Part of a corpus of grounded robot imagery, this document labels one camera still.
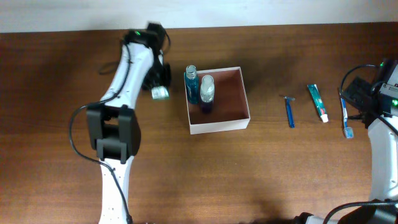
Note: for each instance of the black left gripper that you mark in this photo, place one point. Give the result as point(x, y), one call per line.
point(166, 82)

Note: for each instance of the white cardboard box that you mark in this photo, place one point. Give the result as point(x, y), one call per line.
point(230, 109)

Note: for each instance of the clear hand sanitizer bottle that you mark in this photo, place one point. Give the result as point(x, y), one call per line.
point(207, 93)

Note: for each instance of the blue white toothbrush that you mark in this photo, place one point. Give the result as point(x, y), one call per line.
point(348, 131)

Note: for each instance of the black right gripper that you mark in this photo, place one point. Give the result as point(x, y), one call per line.
point(355, 89)

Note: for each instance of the blue disposable razor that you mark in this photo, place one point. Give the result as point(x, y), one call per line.
point(289, 111)

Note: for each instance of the green toothpaste tube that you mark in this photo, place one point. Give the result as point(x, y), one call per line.
point(318, 102)

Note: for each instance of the blue mouthwash bottle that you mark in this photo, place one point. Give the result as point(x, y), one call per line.
point(192, 84)

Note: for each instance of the green white soap box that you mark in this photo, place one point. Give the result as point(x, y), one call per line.
point(160, 93)

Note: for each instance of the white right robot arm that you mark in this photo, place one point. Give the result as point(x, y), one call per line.
point(382, 204)

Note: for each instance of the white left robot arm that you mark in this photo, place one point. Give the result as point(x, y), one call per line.
point(113, 127)

